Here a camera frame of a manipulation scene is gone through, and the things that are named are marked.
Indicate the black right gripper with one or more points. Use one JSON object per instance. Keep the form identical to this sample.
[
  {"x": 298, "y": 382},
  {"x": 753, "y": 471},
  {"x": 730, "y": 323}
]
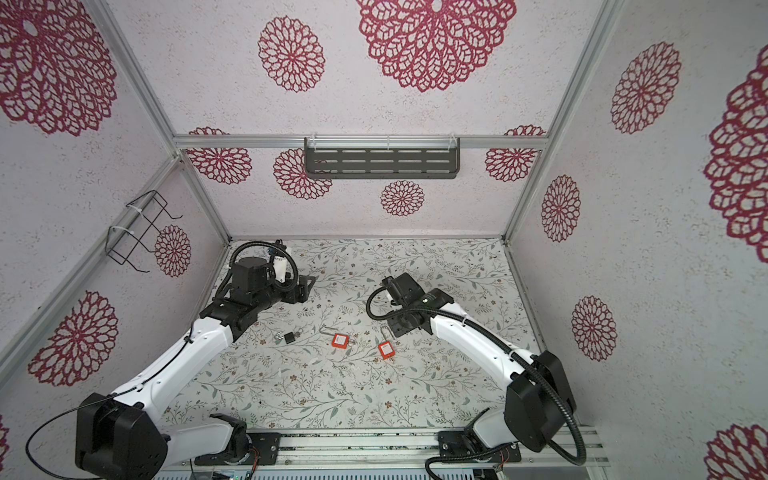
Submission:
[{"x": 394, "y": 325}]

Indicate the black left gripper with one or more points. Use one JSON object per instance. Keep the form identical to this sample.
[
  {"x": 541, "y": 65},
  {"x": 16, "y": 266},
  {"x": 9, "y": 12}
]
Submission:
[{"x": 302, "y": 295}]

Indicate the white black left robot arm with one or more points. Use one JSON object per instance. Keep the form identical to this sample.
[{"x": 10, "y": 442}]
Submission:
[{"x": 118, "y": 436}]

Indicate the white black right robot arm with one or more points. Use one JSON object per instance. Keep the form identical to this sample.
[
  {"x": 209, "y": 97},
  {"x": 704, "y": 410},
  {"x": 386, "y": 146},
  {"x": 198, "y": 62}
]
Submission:
[{"x": 539, "y": 406}]

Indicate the small black key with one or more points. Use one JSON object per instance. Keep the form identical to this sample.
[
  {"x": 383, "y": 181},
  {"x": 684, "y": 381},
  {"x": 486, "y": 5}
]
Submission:
[{"x": 287, "y": 338}]

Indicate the red padlock right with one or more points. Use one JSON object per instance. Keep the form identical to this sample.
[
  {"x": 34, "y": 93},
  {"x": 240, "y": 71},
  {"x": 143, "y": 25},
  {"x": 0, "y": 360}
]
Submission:
[{"x": 385, "y": 347}]

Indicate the red padlock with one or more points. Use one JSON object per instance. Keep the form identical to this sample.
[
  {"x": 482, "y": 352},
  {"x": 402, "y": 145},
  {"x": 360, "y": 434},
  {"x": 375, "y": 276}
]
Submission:
[
  {"x": 385, "y": 347},
  {"x": 338, "y": 340}
]

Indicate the red padlock left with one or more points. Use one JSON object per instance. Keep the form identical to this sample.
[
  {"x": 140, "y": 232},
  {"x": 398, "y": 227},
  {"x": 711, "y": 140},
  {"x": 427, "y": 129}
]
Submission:
[{"x": 338, "y": 340}]

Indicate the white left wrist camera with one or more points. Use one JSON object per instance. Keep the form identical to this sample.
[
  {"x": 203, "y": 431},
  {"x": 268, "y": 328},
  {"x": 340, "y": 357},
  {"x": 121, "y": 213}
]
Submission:
[{"x": 279, "y": 259}]

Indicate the dark metal wall shelf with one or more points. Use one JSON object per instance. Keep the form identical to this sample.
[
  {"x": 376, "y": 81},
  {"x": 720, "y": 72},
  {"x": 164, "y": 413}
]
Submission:
[{"x": 387, "y": 159}]

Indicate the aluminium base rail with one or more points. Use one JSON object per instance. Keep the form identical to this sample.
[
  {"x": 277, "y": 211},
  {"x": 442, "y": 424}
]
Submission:
[{"x": 390, "y": 453}]

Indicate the black wire wall basket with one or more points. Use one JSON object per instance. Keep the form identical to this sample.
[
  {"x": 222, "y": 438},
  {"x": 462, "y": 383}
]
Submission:
[{"x": 126, "y": 237}]

